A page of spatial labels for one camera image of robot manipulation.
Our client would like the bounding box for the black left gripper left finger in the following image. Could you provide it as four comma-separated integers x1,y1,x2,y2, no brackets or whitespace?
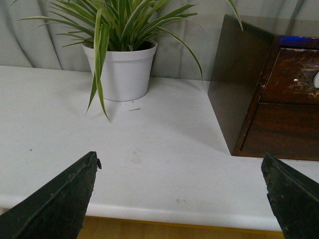
0,151,102,239

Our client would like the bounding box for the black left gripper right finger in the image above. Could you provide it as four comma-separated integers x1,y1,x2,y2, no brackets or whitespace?
261,153,319,239

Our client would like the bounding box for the wooden drawer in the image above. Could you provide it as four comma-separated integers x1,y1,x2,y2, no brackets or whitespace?
240,103,319,161
261,48,319,105

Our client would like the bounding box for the dark wooden drawer cabinet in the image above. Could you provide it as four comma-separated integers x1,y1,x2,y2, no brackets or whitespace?
208,15,319,157

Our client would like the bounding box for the white plastic plant pot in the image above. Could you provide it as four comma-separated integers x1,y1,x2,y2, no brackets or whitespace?
82,40,158,102

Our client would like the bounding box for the green striped spider plant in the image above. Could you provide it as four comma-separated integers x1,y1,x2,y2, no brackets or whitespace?
9,0,244,122

